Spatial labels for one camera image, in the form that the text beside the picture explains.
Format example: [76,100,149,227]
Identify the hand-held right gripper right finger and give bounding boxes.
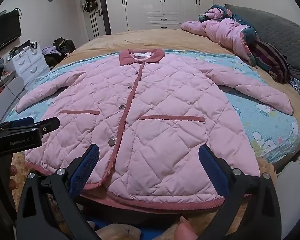
[198,144,282,240]

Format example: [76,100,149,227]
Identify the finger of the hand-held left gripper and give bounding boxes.
[27,117,61,138]
[0,117,35,130]

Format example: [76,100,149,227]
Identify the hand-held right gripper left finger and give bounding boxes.
[16,144,100,240]

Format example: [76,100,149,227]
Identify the pink quilted jacket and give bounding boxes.
[16,49,294,210]

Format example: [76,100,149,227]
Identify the purple clothes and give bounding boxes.
[42,46,59,55]

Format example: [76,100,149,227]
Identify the person's left hand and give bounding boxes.
[9,164,18,190]

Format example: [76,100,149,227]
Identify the person's right hand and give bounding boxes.
[174,216,199,240]

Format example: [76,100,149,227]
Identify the white chair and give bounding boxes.
[0,76,27,125]

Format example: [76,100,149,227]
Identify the white drawer cabinet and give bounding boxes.
[6,40,50,88]

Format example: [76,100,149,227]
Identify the blue cartoon print blanket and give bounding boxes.
[2,49,300,164]

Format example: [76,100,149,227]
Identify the black bag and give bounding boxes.
[52,37,76,55]

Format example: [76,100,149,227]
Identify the white rounded object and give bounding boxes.
[277,161,300,238]

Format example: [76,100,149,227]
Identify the black television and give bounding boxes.
[0,10,22,58]

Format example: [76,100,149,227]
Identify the striped dark cloth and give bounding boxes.
[251,40,294,84]

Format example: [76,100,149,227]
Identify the bed with tan cover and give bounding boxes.
[11,29,300,240]

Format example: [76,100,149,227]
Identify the pink duvet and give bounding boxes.
[181,4,259,65]

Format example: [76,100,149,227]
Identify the grey padded headboard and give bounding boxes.
[225,4,300,88]

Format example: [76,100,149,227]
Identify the white wardrobe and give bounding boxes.
[104,0,213,34]

